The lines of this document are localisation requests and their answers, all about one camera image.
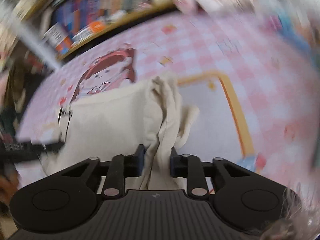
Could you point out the wooden bookshelf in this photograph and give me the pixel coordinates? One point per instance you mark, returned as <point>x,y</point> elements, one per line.
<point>27,21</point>

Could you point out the white orange usmile box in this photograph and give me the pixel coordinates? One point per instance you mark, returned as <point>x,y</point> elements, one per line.
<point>59,39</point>

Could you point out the row of colourful books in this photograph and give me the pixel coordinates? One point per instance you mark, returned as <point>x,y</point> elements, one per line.
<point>74,15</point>

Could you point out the flat white orange box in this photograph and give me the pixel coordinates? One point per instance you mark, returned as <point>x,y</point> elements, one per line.
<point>88,31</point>

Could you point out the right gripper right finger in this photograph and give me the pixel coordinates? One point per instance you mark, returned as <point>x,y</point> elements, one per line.
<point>190,168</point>

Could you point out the cream t-shirt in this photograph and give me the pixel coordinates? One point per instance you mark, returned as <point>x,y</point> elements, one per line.
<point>149,113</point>

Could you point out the pink checkered desk mat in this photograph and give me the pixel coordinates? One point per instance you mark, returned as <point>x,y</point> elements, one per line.
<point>257,94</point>

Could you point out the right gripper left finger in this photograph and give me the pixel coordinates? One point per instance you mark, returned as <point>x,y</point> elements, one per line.
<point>120,168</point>

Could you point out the person's left hand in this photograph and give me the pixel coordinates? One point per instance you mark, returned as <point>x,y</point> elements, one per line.
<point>10,181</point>

